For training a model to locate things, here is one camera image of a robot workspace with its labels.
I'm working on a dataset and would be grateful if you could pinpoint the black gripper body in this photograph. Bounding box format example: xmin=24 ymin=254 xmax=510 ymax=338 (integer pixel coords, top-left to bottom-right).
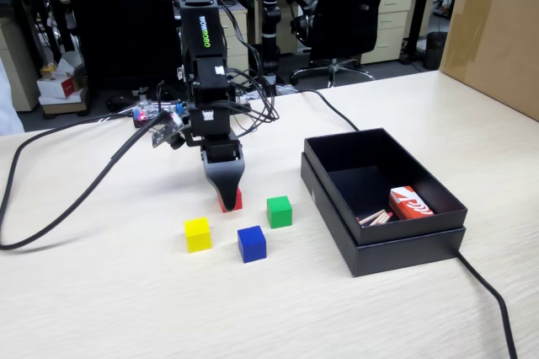
xmin=184 ymin=101 xmax=247 ymax=164

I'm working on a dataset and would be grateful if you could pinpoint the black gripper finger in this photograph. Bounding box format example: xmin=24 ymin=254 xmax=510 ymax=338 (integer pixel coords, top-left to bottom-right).
xmin=201 ymin=158 xmax=247 ymax=213

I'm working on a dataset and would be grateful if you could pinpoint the red wooden cube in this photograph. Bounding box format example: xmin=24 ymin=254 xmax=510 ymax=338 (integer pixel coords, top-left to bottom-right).
xmin=216 ymin=186 xmax=244 ymax=214

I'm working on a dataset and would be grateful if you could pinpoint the green wooden cube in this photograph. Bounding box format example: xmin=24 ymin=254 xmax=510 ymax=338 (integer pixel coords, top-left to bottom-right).
xmin=266 ymin=196 xmax=293 ymax=229

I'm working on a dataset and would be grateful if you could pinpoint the yellow wooden cube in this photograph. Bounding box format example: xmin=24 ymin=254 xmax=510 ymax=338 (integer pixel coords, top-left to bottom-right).
xmin=184 ymin=217 xmax=213 ymax=254

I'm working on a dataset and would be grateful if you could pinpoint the blue wooden cube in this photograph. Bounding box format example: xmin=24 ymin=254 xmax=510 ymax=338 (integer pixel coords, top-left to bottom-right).
xmin=237 ymin=225 xmax=268 ymax=265

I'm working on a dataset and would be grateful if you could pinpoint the robot controller circuit board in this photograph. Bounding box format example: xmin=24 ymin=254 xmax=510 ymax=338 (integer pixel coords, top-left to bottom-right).
xmin=131 ymin=99 xmax=189 ymax=129

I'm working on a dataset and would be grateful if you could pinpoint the black segmented pole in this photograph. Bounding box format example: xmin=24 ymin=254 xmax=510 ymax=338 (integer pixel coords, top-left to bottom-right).
xmin=259 ymin=0 xmax=282 ymax=98

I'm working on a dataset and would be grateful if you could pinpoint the black cardboard box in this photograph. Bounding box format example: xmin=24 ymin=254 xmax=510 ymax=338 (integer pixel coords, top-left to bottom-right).
xmin=303 ymin=126 xmax=470 ymax=247

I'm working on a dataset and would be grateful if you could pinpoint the black high-back office chair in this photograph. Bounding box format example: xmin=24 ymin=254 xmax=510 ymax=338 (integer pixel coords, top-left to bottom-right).
xmin=60 ymin=0 xmax=184 ymax=112

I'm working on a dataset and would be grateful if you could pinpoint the flat brown carton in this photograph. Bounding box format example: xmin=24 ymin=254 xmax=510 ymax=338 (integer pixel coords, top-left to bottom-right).
xmin=40 ymin=97 xmax=92 ymax=119

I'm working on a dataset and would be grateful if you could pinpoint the wooden match red tip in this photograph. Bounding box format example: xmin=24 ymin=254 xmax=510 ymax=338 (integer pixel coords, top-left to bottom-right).
xmin=363 ymin=211 xmax=392 ymax=227
xmin=370 ymin=212 xmax=396 ymax=228
xmin=356 ymin=208 xmax=387 ymax=224

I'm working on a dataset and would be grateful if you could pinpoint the open white carton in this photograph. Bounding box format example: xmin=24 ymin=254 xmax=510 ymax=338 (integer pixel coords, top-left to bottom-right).
xmin=39 ymin=50 xmax=86 ymax=81

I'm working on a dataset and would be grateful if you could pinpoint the white red small carton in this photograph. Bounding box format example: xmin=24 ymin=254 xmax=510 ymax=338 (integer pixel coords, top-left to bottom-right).
xmin=36 ymin=72 xmax=88 ymax=104

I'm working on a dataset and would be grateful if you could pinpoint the black mesh office chair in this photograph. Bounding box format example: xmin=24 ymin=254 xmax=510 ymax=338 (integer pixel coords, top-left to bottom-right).
xmin=285 ymin=0 xmax=393 ymax=88

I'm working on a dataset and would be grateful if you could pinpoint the orange white matchbox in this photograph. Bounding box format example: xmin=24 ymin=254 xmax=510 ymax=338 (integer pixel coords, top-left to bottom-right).
xmin=387 ymin=185 xmax=435 ymax=222

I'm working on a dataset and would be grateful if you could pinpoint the black open box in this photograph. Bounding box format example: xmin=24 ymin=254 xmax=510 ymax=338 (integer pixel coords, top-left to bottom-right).
xmin=300 ymin=152 xmax=467 ymax=278

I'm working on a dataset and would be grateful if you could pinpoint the standing person white clothing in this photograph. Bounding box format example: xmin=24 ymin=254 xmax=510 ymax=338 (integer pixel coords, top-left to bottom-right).
xmin=0 ymin=57 xmax=25 ymax=137

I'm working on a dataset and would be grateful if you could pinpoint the black mesh trash bin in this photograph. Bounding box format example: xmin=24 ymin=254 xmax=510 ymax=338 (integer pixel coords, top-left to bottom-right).
xmin=424 ymin=30 xmax=449 ymax=72

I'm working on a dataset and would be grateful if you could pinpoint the large brown cardboard box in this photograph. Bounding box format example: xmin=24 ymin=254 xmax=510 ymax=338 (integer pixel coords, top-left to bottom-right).
xmin=438 ymin=0 xmax=539 ymax=123

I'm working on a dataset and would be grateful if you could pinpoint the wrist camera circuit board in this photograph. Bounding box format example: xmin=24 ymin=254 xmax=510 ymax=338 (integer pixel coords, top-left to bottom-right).
xmin=151 ymin=112 xmax=187 ymax=151

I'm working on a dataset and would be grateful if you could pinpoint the beige drawer pedestal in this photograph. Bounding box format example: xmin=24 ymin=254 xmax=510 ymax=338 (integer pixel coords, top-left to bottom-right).
xmin=360 ymin=0 xmax=415 ymax=67
xmin=217 ymin=8 xmax=250 ymax=73
xmin=0 ymin=16 xmax=41 ymax=115

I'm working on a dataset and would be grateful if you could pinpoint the thick black camera cable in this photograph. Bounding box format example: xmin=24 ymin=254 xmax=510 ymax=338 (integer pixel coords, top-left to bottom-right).
xmin=0 ymin=110 xmax=174 ymax=252

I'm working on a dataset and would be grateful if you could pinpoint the thick black table cable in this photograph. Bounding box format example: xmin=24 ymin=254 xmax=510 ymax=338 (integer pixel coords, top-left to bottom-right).
xmin=275 ymin=88 xmax=519 ymax=359

